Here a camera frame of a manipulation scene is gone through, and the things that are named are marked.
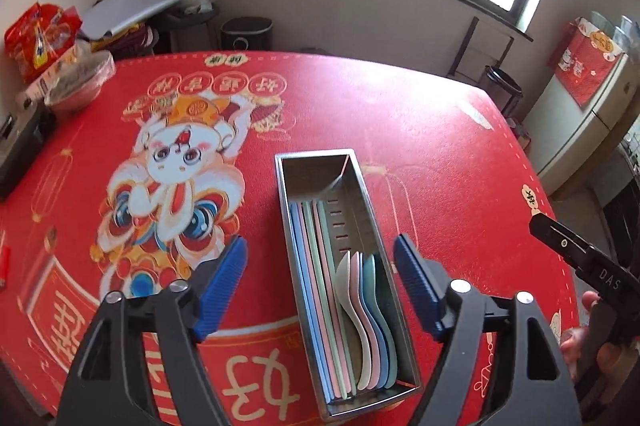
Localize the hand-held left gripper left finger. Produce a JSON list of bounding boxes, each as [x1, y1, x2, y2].
[[55, 236, 249, 426]]

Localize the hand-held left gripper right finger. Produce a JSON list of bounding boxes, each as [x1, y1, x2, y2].
[[393, 233, 583, 426]]

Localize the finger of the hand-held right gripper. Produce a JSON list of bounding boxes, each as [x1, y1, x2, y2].
[[529, 213, 596, 277]]

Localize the blue spoon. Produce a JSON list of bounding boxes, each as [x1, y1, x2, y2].
[[372, 258, 399, 389]]

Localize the green spoon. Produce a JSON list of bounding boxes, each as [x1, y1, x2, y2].
[[361, 253, 396, 389]]

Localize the pink spoon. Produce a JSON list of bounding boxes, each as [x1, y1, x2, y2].
[[349, 251, 383, 391]]

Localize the beige spoon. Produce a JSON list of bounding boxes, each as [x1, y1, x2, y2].
[[336, 251, 371, 389]]

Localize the green chopstick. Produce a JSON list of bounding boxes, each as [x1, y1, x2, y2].
[[312, 201, 352, 401]]

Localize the stainless steel utensil tray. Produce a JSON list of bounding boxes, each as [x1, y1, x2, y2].
[[274, 148, 423, 423]]

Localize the person's right hand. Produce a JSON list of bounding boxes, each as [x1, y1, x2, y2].
[[560, 291, 601, 373]]

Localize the white cabinet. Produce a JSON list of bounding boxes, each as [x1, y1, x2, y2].
[[522, 50, 640, 197]]

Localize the red printed table mat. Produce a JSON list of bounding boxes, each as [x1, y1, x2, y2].
[[0, 50, 583, 426]]

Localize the red printed cloth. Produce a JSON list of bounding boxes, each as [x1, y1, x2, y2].
[[555, 18, 628, 107]]

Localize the clear glass items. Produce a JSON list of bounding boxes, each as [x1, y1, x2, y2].
[[590, 10, 640, 49]]

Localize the black flat appliance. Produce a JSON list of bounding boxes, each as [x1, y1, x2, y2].
[[0, 111, 56, 201]]

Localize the plastic-covered bowl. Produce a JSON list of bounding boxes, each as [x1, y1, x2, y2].
[[45, 50, 116, 114]]

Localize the black round air fryer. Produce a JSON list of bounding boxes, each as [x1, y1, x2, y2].
[[220, 16, 273, 54]]

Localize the black stand with plastic bags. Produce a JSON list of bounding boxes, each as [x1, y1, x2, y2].
[[165, 0, 221, 54]]

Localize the stack of red bags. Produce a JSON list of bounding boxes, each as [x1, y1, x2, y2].
[[105, 23, 156, 56]]

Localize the red snack bag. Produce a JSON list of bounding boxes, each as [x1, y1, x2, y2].
[[5, 3, 83, 81]]

